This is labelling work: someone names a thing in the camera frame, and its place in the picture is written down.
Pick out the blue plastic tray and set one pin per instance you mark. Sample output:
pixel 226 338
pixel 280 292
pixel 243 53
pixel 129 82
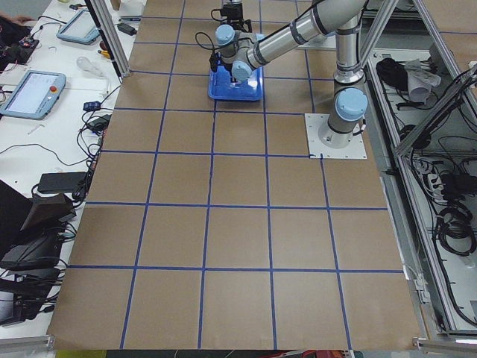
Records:
pixel 232 78

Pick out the teach pendant far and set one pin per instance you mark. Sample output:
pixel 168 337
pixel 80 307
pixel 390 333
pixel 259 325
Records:
pixel 79 29

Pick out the teach pendant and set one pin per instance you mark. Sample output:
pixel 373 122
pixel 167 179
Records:
pixel 79 29
pixel 35 95

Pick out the teach pendant near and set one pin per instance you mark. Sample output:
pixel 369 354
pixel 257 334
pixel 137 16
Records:
pixel 35 95

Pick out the black power adapter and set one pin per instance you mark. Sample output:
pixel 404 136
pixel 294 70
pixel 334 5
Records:
pixel 60 182

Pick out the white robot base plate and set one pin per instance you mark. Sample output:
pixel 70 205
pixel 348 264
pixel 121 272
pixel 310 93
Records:
pixel 324 143

